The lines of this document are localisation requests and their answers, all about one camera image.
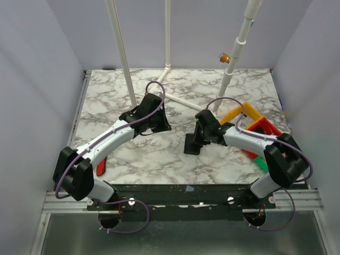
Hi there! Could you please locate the yellow plastic bin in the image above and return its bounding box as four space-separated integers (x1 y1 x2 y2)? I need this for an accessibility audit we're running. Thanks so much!
220 102 264 129

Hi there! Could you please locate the red plastic bin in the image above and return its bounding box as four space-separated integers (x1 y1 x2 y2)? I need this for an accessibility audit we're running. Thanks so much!
243 118 283 160

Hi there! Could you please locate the white PVC pipe frame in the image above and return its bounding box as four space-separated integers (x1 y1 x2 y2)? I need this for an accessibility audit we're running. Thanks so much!
105 0 262 107

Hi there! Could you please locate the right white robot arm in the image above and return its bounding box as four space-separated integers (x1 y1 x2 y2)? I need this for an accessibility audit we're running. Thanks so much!
195 109 311 208

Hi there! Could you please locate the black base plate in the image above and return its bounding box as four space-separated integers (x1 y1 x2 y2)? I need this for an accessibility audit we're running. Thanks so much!
54 182 311 223

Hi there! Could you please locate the green plastic bin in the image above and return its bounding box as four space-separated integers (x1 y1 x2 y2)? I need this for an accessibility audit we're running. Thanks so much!
254 156 268 173

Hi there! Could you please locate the red black handled tool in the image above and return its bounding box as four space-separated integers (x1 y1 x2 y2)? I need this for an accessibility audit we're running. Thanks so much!
96 157 107 177

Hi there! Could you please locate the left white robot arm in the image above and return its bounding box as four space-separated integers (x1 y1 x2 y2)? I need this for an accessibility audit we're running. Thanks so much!
53 93 172 210

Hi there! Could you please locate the black leather card holder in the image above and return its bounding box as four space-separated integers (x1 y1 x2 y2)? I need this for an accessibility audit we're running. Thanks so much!
184 133 202 155

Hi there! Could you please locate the left aluminium side rail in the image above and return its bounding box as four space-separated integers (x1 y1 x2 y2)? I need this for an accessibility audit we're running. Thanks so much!
65 70 92 148

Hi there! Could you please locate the orange knob on pipe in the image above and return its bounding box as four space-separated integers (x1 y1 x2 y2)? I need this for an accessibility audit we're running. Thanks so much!
219 53 231 64

